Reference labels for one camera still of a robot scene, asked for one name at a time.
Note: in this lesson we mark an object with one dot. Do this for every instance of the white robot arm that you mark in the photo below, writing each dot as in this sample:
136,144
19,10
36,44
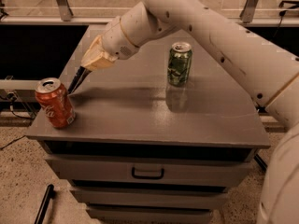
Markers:
269,74

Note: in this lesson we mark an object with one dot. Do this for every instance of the metal railing frame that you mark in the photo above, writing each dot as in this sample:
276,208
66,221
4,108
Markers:
249,12

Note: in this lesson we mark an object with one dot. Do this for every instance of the red coke can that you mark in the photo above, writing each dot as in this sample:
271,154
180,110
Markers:
53,98

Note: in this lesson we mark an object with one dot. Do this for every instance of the dark blue rxbar wrapper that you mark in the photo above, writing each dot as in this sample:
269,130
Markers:
79,77

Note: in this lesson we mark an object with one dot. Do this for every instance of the black drawer handle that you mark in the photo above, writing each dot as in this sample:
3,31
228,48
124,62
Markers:
146,174

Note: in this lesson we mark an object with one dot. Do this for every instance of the black bar on floor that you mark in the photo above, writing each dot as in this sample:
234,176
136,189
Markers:
48,196

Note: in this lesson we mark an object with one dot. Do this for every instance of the black stand leg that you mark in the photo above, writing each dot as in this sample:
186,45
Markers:
260,162

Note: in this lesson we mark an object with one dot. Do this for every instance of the grey drawer cabinet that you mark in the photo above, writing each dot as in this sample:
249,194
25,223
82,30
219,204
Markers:
203,134

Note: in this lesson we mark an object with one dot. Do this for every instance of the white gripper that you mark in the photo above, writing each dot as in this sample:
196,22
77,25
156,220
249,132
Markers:
118,44

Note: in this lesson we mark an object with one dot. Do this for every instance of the green soda can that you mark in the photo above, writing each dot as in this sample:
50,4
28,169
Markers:
179,63

